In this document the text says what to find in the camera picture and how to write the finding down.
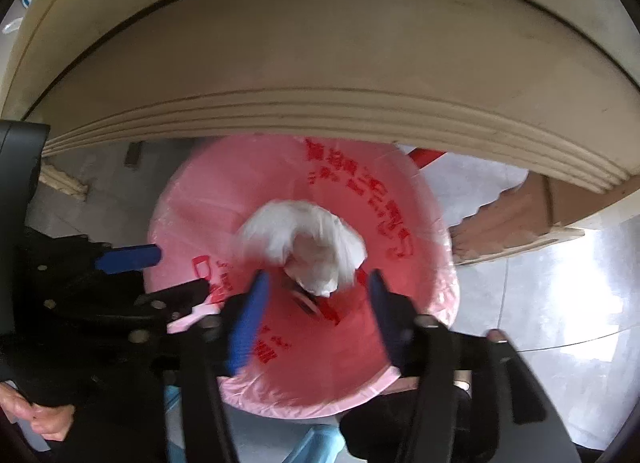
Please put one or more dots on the cream table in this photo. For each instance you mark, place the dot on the cream table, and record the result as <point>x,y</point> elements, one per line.
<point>320,58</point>

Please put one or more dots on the white tissue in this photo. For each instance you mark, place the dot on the white tissue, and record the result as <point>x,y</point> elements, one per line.
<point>307,243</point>

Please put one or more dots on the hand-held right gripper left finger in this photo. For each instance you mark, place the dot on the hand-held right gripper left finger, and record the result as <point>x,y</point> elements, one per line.
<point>247,325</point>

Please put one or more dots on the red plastic stool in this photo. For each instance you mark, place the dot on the red plastic stool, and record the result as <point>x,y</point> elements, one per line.
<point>425,157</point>

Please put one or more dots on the person's left hand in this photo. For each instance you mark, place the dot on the person's left hand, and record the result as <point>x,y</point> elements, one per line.
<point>42,418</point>

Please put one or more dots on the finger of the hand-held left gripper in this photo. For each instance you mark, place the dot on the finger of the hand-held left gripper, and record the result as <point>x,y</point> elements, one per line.
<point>131,258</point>
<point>172,299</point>

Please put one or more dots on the light blue plastic stool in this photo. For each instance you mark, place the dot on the light blue plastic stool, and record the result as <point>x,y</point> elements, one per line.
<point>315,445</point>

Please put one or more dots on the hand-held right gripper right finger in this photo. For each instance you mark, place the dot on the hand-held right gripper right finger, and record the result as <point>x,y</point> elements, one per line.
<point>386,323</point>

